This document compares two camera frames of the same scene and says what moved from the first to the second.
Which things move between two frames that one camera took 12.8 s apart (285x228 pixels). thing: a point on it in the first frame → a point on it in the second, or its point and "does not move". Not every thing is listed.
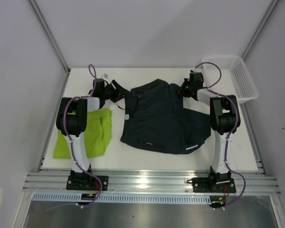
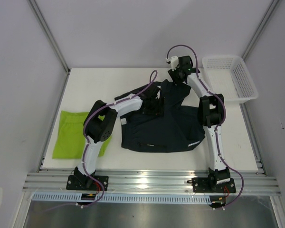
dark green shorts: x=155 y=117 does not move
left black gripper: x=119 y=90 → x=159 y=110
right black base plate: x=213 y=185 does not move
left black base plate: x=87 y=183 does not move
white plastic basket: x=235 y=80 does not move
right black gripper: x=181 y=92 → x=173 y=75
